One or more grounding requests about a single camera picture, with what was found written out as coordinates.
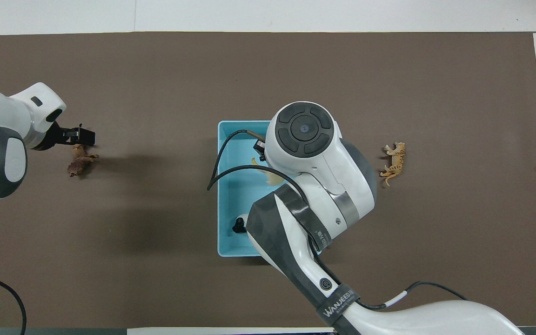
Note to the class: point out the brown table mat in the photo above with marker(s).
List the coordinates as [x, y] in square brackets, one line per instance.
[156, 70]

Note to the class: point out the pale yellow horse toy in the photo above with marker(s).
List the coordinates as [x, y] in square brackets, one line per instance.
[275, 177]

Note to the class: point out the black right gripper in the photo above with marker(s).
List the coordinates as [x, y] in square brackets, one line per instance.
[259, 149]

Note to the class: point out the black and white panda toy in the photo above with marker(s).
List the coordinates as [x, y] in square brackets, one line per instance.
[239, 226]

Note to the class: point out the light blue storage box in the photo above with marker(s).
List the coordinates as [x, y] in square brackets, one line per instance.
[235, 200]

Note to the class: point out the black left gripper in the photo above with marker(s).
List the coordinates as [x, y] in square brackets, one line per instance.
[79, 136]

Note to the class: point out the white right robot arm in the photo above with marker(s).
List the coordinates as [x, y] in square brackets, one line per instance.
[324, 167]

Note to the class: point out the brown lion toy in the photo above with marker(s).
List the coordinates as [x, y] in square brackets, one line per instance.
[79, 163]

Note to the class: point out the orange striped tiger toy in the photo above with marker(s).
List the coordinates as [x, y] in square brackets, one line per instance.
[396, 163]

